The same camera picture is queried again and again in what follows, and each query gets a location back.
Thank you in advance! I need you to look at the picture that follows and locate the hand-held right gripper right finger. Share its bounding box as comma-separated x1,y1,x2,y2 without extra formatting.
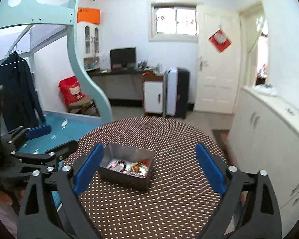
196,143,282,239

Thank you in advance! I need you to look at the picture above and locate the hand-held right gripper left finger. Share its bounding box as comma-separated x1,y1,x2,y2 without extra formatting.
16,143,104,239

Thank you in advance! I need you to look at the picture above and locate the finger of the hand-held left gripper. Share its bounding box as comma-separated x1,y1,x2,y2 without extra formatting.
1,125,52,152
2,140,78,180

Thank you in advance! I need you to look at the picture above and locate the silver metal tin box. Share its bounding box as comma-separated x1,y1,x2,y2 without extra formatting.
98,143,155,192

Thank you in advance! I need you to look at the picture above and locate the orange yellow bead bracelet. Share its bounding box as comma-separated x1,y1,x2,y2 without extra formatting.
129,161,149,172

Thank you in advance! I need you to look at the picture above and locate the person's left hand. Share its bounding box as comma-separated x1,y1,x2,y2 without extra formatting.
0,190,23,205

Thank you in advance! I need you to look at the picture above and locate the brown doormat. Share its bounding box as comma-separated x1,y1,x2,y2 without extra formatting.
211,129,230,153

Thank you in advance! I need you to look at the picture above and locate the dark navy coat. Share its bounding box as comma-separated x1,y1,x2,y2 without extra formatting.
0,51,46,131

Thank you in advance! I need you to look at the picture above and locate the wooden chair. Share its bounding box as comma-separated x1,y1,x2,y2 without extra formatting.
67,95,100,116

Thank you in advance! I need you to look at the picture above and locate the red cartoon print bag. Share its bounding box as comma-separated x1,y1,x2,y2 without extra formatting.
59,77,85,106

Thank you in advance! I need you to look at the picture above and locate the brown polka dot tablecloth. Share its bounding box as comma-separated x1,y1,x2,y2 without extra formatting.
62,117,228,239

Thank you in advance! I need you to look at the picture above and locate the white sideboard cabinet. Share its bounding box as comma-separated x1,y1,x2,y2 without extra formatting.
225,86,299,237

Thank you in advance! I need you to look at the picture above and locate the white and dark suitcase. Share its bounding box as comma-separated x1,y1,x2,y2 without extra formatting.
165,67,190,119

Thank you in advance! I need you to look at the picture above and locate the pink picture box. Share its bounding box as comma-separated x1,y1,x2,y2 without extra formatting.
83,57,100,70

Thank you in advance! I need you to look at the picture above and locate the white room door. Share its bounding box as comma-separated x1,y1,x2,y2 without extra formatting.
194,6,241,115

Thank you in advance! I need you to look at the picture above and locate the white door desk cabinet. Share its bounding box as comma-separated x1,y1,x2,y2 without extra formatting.
143,74,164,117

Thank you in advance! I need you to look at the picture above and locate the white cloth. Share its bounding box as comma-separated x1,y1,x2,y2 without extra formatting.
252,84,277,95

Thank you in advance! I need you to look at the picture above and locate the dark wooden desk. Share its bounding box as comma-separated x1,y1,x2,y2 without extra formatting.
86,67,165,101

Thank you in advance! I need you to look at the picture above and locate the white hutch cabinet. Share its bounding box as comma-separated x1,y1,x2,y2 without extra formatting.
77,21,101,70

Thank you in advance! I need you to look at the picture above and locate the black computer monitor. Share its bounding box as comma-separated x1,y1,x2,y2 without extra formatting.
110,47,136,68

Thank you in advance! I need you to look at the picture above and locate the orange box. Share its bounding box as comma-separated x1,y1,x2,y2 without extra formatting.
77,7,101,25

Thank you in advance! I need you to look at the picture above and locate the red diamond door decoration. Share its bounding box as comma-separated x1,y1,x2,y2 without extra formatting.
209,29,232,53

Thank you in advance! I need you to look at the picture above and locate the white framed window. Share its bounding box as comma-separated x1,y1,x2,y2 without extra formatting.
148,1,198,42

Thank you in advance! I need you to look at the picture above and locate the dark red bead bracelet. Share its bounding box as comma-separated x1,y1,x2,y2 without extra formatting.
109,161,127,172

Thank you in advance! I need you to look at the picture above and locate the teal bunk bed frame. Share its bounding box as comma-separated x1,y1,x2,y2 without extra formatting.
0,0,113,125

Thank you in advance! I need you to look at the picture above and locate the wire clothes hanger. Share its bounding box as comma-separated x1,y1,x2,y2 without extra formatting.
0,50,25,66

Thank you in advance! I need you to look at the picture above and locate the silver door handle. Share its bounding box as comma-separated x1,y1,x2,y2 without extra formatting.
197,56,208,70

